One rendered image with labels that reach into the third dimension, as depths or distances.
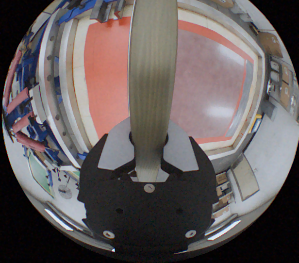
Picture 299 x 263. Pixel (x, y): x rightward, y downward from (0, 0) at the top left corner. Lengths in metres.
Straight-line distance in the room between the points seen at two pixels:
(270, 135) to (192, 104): 3.54
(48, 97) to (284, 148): 3.98
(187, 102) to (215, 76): 0.12
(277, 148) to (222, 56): 3.52
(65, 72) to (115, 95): 0.18
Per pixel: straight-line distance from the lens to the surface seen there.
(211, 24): 0.34
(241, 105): 0.45
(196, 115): 0.32
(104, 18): 0.28
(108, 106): 0.30
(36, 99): 0.38
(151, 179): 0.15
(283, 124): 3.59
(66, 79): 0.32
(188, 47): 0.27
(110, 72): 0.27
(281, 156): 3.73
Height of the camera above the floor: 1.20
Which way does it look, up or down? 61 degrees down
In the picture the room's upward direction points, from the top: 178 degrees clockwise
